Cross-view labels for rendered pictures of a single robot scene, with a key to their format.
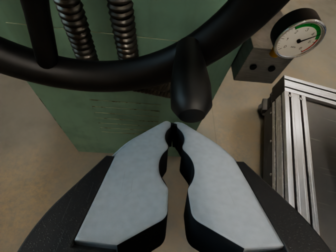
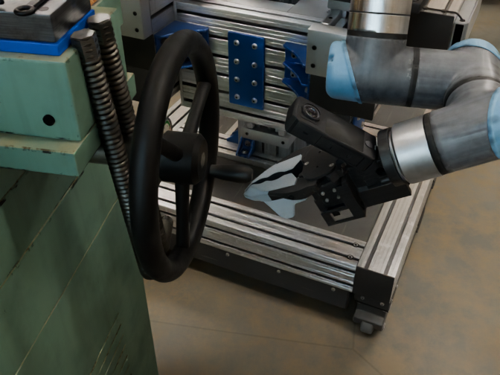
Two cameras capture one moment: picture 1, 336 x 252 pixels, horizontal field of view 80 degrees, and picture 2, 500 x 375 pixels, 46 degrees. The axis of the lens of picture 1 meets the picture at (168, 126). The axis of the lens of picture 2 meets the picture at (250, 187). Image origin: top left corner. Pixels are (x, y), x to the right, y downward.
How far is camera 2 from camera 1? 0.71 m
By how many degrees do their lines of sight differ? 47
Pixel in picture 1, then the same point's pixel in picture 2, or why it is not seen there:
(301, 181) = (248, 219)
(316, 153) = (216, 193)
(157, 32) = (91, 233)
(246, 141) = not seen: hidden behind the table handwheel
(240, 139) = (155, 285)
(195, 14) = (102, 190)
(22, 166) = not seen: outside the picture
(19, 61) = (184, 253)
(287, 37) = not seen: hidden behind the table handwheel
